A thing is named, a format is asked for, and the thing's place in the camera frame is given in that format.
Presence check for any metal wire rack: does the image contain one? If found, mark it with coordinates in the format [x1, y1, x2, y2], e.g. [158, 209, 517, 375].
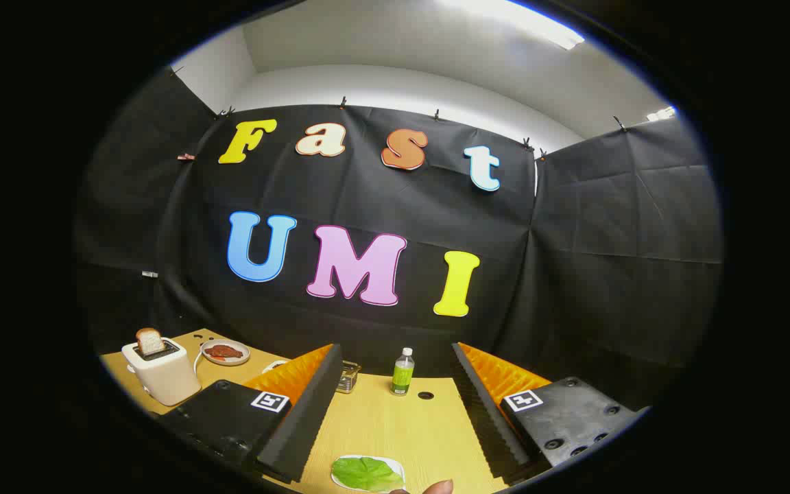
[335, 362, 361, 395]

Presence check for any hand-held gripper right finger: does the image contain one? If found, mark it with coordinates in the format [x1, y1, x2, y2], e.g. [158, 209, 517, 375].
[451, 342, 651, 481]

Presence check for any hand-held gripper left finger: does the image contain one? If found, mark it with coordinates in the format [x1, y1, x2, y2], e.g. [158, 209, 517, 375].
[158, 343, 344, 484]

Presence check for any small grey oval plate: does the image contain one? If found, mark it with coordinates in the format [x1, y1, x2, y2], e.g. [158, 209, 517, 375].
[200, 340, 251, 366]

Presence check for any cream white toaster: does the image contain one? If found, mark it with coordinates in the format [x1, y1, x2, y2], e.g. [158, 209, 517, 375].
[121, 338, 202, 407]

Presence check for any green lettuce leaf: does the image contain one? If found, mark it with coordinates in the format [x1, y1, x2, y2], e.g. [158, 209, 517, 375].
[332, 456, 404, 493]

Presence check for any toasted bread slice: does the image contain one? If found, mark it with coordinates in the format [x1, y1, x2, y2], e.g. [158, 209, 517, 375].
[136, 328, 167, 357]

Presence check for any white flat plate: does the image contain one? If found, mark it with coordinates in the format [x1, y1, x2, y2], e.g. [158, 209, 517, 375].
[331, 454, 407, 493]

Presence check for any green label bottle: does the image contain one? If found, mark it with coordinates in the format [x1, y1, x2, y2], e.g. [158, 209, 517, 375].
[390, 347, 415, 397]

